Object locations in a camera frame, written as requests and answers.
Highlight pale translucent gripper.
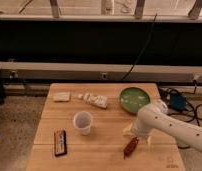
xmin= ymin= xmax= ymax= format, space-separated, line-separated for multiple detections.
xmin=123 ymin=123 xmax=151 ymax=145

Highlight red chili pepper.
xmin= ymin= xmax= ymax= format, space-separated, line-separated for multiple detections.
xmin=123 ymin=137 xmax=139 ymax=157

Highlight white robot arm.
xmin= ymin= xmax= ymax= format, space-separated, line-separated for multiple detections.
xmin=123 ymin=99 xmax=202 ymax=153

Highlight white crumpled tube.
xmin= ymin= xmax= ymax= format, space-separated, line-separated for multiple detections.
xmin=78 ymin=93 xmax=108 ymax=109

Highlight blue power adapter box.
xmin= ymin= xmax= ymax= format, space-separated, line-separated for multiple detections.
xmin=169 ymin=94 xmax=186 ymax=111

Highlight dark chocolate bar wrapper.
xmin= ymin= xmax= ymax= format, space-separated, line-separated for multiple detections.
xmin=54 ymin=130 xmax=67 ymax=157

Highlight pale sponge block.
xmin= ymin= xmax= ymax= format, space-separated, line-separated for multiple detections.
xmin=53 ymin=92 xmax=70 ymax=102

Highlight black floor cables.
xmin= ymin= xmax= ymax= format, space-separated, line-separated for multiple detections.
xmin=159 ymin=87 xmax=202 ymax=150

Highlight black hanging cable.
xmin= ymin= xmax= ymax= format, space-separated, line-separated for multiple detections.
xmin=119 ymin=13 xmax=159 ymax=83

